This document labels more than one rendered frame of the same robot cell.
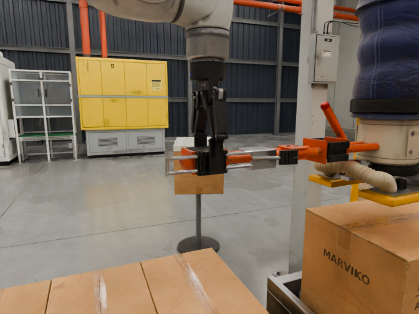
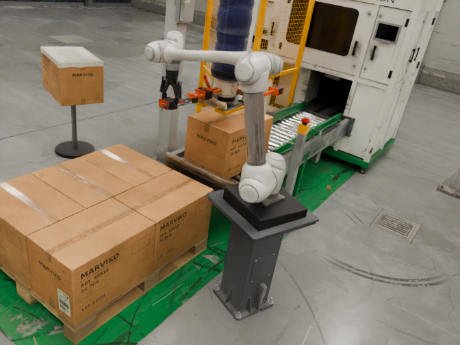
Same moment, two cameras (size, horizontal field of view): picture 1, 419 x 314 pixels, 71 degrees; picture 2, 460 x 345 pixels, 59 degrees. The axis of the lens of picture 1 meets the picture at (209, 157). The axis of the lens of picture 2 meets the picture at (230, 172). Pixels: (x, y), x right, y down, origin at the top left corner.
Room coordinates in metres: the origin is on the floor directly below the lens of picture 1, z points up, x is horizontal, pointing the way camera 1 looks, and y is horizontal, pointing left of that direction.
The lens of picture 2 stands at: (-1.49, 1.06, 2.02)
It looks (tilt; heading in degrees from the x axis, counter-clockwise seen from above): 27 degrees down; 323
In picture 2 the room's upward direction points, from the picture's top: 9 degrees clockwise
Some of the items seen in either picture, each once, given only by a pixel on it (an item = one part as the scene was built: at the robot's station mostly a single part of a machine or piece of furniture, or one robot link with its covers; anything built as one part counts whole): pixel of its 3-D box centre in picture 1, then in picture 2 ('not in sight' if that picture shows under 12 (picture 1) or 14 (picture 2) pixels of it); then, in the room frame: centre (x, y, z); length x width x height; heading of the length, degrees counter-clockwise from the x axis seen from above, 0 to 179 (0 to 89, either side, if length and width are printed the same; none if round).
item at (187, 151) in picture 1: (204, 159); (168, 103); (0.64, 0.01, 1.21); 0.08 x 0.07 x 0.05; 114
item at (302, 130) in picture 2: not in sight; (290, 181); (0.58, -1.12, 0.50); 0.07 x 0.07 x 1.00; 22
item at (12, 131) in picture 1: (14, 128); not in sight; (6.92, 4.60, 0.81); 0.58 x 0.12 x 0.42; 21
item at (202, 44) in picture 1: (207, 48); (172, 64); (0.64, 0.00, 1.45); 0.09 x 0.09 x 0.06
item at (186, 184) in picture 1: (197, 162); (72, 74); (2.58, 0.10, 0.82); 0.60 x 0.40 x 0.40; 4
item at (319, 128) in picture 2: not in sight; (315, 133); (1.16, -1.91, 0.60); 1.60 x 0.10 x 0.09; 112
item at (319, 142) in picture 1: (325, 149); (203, 93); (0.78, -0.31, 1.21); 0.10 x 0.08 x 0.06; 24
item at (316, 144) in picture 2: not in sight; (302, 153); (0.97, -1.60, 0.50); 2.31 x 0.05 x 0.19; 112
